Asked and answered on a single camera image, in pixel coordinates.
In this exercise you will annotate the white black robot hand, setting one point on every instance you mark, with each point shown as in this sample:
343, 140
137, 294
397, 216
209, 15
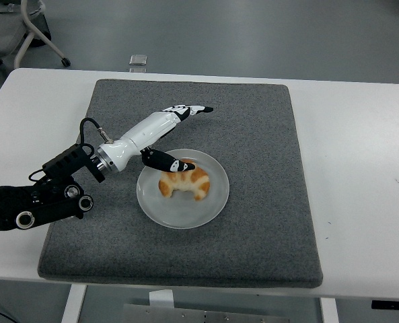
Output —
145, 131

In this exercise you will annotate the golden croissant bread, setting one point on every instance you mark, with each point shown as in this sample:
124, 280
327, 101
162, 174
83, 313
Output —
199, 181

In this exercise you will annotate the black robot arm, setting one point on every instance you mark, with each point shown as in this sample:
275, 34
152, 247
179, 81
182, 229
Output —
51, 198

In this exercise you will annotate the pale grey round plate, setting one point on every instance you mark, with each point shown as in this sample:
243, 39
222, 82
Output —
185, 215

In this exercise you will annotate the silver floor outlet box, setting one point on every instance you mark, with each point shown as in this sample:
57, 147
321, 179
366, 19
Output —
138, 59
138, 70

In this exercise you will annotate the grey felt mat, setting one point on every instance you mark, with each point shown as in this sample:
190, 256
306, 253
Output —
253, 134

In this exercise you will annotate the white paper label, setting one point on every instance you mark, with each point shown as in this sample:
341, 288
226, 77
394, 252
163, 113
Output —
161, 297

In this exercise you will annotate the grey office chair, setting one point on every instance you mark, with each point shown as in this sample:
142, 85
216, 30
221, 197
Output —
0, 33

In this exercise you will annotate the white table leg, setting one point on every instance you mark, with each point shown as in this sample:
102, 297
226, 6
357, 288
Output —
74, 303
329, 311

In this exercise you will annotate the black table control panel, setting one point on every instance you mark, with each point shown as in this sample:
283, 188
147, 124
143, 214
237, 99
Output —
392, 305

